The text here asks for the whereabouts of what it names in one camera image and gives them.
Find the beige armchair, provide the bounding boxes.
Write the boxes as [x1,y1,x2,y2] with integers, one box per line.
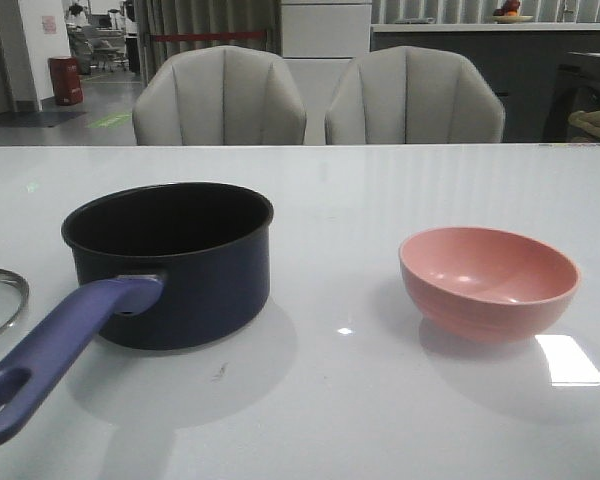
[324,46,506,145]
[132,46,307,146]

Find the glass pot lid blue knob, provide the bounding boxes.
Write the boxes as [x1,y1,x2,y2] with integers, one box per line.
[0,266,31,350]

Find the grey curtain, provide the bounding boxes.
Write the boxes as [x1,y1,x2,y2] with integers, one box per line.
[134,0,281,84]

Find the right beige armchair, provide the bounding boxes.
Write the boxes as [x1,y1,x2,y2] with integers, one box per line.
[324,46,506,145]

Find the left beige armchair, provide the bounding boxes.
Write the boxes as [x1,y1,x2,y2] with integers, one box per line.
[132,46,307,146]

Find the grey counter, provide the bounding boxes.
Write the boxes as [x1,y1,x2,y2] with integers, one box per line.
[371,23,600,143]

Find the red barrier belt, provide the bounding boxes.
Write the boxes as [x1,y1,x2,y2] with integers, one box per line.
[149,30,267,42]

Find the dark blue saucepan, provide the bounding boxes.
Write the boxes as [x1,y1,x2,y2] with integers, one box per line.
[0,182,274,445]

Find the fruit plate on counter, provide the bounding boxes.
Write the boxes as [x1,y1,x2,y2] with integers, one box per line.
[490,0,534,24]

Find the pink bowl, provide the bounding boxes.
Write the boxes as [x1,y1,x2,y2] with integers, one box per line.
[398,226,581,344]

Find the white cabinet drawers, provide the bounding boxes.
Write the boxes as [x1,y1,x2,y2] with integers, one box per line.
[280,1,372,145]

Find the red trash bin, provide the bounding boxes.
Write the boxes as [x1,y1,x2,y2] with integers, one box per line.
[48,56,83,106]

